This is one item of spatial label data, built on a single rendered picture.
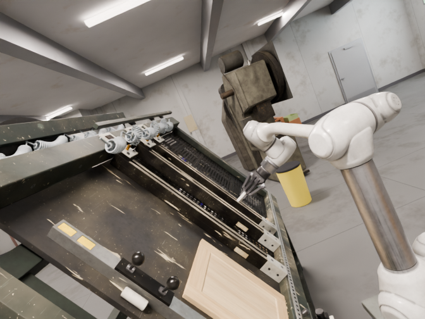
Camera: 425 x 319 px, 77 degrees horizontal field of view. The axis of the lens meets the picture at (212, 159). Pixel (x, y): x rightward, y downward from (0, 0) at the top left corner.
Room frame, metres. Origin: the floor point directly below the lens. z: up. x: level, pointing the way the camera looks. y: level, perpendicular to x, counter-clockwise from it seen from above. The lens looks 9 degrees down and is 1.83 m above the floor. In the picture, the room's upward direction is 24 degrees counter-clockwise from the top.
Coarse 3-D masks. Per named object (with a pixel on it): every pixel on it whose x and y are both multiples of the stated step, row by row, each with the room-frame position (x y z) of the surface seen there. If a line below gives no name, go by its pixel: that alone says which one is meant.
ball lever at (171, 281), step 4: (172, 276) 0.70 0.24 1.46; (168, 280) 0.69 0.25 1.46; (172, 280) 0.69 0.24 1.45; (176, 280) 0.69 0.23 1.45; (168, 284) 0.68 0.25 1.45; (172, 284) 0.68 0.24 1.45; (176, 284) 0.68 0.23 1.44; (160, 288) 0.76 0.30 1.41; (164, 288) 0.74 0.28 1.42; (168, 288) 0.69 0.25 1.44; (172, 288) 0.68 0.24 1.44; (176, 288) 0.68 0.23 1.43; (160, 292) 0.75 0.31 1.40; (164, 292) 0.75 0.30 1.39
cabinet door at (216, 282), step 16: (208, 256) 1.11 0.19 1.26; (224, 256) 1.18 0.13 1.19; (192, 272) 0.96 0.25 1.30; (208, 272) 1.02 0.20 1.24; (224, 272) 1.07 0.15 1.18; (240, 272) 1.14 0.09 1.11; (192, 288) 0.89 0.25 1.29; (208, 288) 0.93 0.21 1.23; (224, 288) 0.98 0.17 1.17; (240, 288) 1.04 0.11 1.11; (256, 288) 1.10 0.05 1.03; (272, 288) 1.16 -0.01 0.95; (208, 304) 0.86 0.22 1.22; (224, 304) 0.90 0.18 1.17; (240, 304) 0.95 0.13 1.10; (256, 304) 1.00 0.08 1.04; (272, 304) 1.06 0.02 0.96
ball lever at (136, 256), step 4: (136, 252) 0.71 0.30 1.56; (140, 252) 0.71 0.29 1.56; (132, 256) 0.70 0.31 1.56; (136, 256) 0.70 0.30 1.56; (140, 256) 0.70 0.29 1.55; (144, 256) 0.71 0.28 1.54; (132, 260) 0.70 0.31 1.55; (136, 260) 0.69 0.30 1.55; (140, 260) 0.69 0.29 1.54; (144, 260) 0.71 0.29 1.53; (132, 264) 0.74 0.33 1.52; (136, 264) 0.69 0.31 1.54; (140, 264) 0.70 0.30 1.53; (128, 268) 0.77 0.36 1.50; (132, 268) 0.76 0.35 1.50; (132, 272) 0.77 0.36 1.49
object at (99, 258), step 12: (60, 240) 0.78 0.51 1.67; (72, 240) 0.77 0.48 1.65; (72, 252) 0.78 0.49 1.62; (84, 252) 0.77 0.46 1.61; (96, 252) 0.78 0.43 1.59; (108, 252) 0.81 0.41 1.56; (96, 264) 0.77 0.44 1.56; (108, 264) 0.76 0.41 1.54; (108, 276) 0.76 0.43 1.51; (120, 276) 0.76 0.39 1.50; (132, 288) 0.75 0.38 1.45; (156, 300) 0.74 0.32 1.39; (168, 312) 0.74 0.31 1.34; (180, 312) 0.74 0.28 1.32; (192, 312) 0.77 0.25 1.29
